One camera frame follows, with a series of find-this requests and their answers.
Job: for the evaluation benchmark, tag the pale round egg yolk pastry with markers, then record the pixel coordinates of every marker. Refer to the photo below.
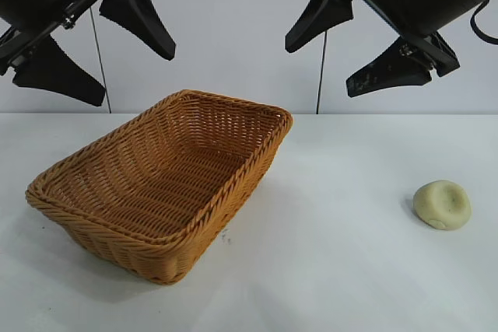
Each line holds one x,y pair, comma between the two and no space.
441,205

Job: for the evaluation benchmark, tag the woven wicker basket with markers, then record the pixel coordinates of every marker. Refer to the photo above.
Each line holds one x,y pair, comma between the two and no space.
155,192

